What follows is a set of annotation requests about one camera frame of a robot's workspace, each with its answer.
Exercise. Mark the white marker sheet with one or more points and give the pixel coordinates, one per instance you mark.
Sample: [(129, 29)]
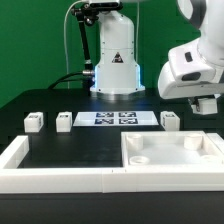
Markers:
[(117, 118)]

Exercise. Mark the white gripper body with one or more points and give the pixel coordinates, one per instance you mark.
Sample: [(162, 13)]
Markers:
[(186, 74)]

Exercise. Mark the white square tabletop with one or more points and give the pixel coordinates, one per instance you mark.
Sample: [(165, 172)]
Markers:
[(175, 148)]

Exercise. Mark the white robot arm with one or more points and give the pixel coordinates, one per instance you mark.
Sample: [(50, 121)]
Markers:
[(117, 72)]

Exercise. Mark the white U-shaped fence wall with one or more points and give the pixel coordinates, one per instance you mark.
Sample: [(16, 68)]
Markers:
[(91, 180)]

